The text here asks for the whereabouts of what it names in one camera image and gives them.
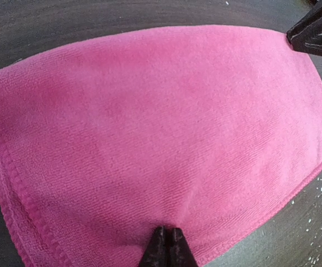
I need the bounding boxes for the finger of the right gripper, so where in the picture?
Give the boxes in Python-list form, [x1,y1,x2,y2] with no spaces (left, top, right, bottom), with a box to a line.
[286,7,313,40]
[287,32,322,57]

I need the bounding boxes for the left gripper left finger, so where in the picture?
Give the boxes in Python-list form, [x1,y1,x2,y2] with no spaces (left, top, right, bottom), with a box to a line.
[138,226,167,267]

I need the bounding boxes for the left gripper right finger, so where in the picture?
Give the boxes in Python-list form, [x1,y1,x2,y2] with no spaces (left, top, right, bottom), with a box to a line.
[166,228,198,267]

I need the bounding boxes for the pink towel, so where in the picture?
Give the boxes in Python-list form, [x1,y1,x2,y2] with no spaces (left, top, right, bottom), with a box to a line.
[0,25,322,266]

